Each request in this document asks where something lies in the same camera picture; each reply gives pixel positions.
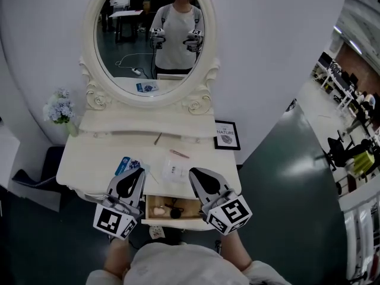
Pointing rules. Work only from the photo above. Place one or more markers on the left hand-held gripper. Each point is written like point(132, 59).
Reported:
point(108, 221)

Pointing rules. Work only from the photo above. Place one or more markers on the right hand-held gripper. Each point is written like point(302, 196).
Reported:
point(234, 212)

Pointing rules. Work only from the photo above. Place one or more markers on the blue face mask packet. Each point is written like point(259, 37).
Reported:
point(126, 164)

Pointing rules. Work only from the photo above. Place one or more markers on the wooden drawer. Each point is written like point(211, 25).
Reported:
point(190, 206)

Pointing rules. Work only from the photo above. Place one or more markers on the clear plastic packet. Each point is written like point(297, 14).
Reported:
point(175, 169)

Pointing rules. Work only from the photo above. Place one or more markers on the dark green round sponge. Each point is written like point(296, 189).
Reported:
point(175, 213)

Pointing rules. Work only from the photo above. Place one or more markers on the metal tweezers with pink tip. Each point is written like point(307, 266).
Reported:
point(179, 153)

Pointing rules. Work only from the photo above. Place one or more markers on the person's right forearm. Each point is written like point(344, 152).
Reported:
point(236, 251)

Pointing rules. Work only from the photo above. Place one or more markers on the person's left forearm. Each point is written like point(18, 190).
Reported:
point(117, 257)

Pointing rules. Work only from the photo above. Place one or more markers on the white dressing table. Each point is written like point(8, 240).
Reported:
point(89, 159)

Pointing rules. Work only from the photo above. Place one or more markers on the person's pale patterned shoe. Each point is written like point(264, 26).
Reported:
point(156, 232)

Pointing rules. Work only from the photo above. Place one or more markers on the black framed picture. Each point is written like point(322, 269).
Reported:
point(227, 135)

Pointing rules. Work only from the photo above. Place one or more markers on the person's black trousers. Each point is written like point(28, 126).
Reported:
point(166, 241)

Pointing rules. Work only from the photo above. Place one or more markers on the navy upholstered chair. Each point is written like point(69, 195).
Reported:
point(47, 171)

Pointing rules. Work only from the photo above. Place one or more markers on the pale green vase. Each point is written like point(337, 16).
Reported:
point(72, 129)

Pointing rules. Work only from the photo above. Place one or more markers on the person's grey shirt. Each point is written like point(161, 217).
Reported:
point(184, 266)

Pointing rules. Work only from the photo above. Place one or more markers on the blue flower bouquet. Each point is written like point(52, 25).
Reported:
point(59, 107)

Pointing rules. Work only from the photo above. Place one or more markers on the black office chair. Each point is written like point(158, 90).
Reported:
point(344, 153)

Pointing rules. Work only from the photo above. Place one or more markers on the oval cream framed mirror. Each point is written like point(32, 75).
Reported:
point(89, 55)

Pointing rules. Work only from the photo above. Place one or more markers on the yellow-green chair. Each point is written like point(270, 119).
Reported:
point(364, 162)

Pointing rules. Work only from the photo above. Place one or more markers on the white stair railing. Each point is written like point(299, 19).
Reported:
point(362, 233)

